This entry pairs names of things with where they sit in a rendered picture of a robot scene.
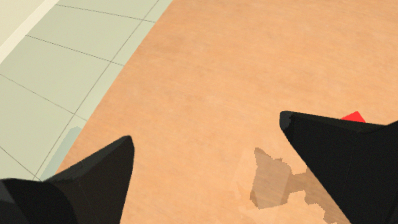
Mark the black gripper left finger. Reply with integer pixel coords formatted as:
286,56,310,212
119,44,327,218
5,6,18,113
0,135,135,224

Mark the red block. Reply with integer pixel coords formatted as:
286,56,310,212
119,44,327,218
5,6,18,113
342,111,365,122

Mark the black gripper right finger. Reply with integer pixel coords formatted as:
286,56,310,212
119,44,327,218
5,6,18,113
279,110,398,224

